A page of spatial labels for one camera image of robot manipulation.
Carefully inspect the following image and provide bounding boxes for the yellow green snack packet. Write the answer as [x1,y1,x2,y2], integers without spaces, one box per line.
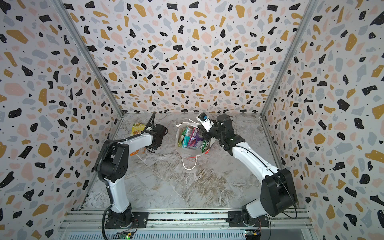
[131,123,146,136]

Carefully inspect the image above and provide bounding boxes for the orange snack packet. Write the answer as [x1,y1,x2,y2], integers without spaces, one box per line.
[130,150,140,156]

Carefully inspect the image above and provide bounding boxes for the red paper bag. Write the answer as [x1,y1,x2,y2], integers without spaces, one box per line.
[175,119,216,171]

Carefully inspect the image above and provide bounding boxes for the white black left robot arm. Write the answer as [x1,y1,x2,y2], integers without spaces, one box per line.
[95,124,168,227]

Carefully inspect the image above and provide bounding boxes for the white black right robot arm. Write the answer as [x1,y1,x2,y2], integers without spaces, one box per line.
[197,113,298,226]

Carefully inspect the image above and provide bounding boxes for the purple snack packet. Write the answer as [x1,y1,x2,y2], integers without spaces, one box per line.
[188,128,204,149]

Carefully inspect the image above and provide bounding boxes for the right circuit board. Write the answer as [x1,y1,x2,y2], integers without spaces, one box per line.
[245,230,261,240]

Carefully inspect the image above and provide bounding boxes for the small green circuit board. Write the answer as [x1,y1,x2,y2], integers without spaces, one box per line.
[115,232,134,240]

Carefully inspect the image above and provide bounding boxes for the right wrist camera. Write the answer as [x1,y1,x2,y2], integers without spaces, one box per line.
[197,113,214,132]

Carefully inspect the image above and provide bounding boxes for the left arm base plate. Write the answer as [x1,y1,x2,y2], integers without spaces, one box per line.
[105,212,149,229]

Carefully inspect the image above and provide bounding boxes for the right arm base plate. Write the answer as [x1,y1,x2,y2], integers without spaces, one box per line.
[226,211,270,228]

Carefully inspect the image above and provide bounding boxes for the aluminium left corner post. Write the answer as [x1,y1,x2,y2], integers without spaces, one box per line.
[52,1,124,119]

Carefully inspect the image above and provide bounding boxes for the aluminium corner post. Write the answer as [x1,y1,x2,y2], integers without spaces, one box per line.
[261,0,319,120]
[52,1,124,119]

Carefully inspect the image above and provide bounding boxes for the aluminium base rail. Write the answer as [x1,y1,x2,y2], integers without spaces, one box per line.
[58,209,317,240]

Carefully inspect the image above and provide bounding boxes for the aluminium right corner post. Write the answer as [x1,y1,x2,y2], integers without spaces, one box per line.
[261,0,319,120]

